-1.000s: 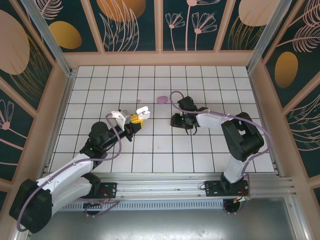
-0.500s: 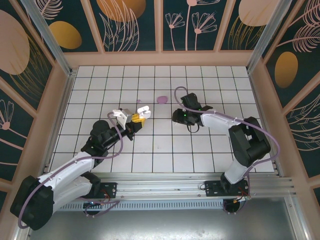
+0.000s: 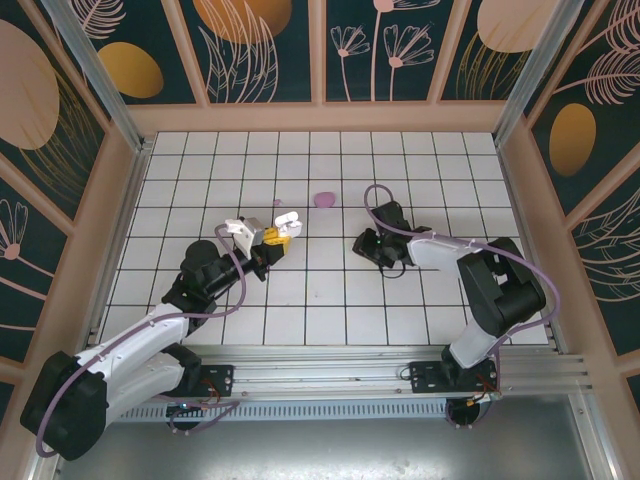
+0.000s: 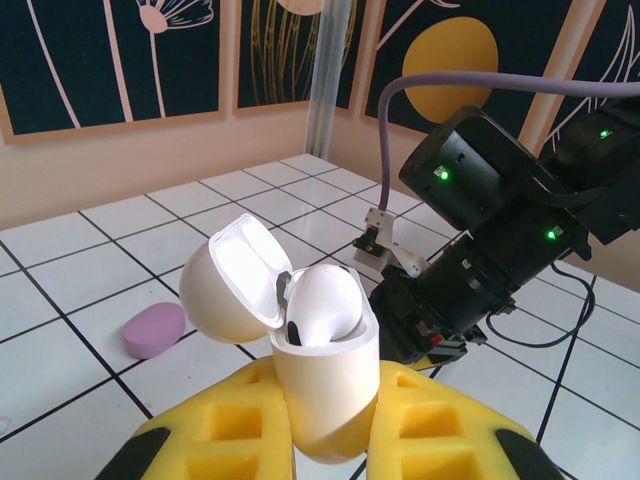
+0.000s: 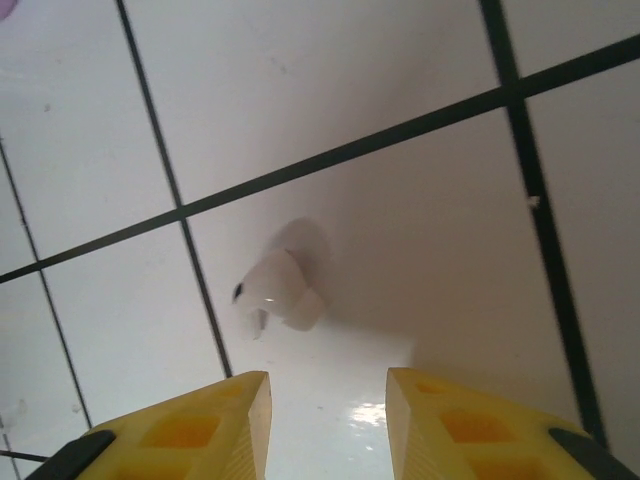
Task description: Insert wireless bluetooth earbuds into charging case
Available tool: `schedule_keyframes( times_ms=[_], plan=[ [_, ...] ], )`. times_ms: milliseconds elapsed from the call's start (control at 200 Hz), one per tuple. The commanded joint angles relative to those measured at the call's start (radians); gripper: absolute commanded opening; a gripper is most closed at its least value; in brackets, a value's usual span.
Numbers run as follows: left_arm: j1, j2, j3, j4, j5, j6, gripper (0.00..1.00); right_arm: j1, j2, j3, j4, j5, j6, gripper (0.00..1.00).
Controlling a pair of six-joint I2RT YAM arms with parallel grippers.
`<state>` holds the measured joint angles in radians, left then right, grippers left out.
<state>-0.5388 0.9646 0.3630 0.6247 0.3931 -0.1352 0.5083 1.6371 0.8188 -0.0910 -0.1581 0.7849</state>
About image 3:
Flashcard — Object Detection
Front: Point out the black round arm base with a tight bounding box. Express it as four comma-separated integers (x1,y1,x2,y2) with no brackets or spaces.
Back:
166,399,202,434
446,397,489,431

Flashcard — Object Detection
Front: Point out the aluminium base beam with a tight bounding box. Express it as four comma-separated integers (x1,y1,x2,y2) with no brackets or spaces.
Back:
89,343,594,404

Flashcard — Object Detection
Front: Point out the grey metal floor sheet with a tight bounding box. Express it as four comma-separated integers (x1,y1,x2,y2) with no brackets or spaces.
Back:
54,394,609,480

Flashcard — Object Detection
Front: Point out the beige circle gold lines panel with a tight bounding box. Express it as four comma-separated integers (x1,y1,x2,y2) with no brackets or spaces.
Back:
438,0,547,103

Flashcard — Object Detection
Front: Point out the white silver left wrist camera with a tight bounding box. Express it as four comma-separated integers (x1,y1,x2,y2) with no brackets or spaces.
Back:
223,216,266,259

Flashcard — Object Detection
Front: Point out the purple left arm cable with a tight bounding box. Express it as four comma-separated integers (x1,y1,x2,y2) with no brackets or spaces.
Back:
34,223,249,459

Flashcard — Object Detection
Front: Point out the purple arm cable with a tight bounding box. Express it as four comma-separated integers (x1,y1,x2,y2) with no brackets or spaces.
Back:
34,223,249,459
363,183,561,401

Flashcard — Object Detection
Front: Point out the aluminium side rail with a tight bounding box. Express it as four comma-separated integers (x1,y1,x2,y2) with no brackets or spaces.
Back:
494,142,571,354
87,142,151,351

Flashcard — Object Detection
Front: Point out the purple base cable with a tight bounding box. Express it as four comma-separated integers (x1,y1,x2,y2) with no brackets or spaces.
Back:
169,397,246,437

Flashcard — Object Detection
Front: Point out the flower stems wall panel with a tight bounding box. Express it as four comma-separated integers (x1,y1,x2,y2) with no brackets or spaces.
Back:
324,0,437,104

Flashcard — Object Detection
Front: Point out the perforated metal cable duct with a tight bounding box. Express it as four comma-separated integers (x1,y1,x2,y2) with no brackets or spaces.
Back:
122,402,451,422

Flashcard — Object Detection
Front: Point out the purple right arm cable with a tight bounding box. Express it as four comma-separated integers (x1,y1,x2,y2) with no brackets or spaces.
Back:
363,183,561,401

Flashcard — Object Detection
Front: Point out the gold circle leaves wall panel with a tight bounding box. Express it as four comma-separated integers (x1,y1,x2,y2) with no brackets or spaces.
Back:
178,0,321,105

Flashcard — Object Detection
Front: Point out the pink flower outline wall panel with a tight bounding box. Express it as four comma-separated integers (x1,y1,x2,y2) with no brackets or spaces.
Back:
0,154,71,362

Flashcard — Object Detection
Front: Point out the aluminium frame post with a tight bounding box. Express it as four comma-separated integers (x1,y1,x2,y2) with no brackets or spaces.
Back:
42,0,154,154
492,0,579,149

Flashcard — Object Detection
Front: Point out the pink leaf outline wall panel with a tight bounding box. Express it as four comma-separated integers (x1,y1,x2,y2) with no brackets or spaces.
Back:
568,183,640,357

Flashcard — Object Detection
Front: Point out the large beige oval wall panel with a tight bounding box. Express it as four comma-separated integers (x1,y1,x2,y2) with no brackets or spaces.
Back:
0,0,110,222

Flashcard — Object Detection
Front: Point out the aluminium corner rail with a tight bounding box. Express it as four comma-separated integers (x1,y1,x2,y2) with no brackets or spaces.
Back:
24,434,67,480
569,394,620,480

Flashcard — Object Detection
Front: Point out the gold oval leaf wall panel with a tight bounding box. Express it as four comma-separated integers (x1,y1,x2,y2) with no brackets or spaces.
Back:
523,0,640,217

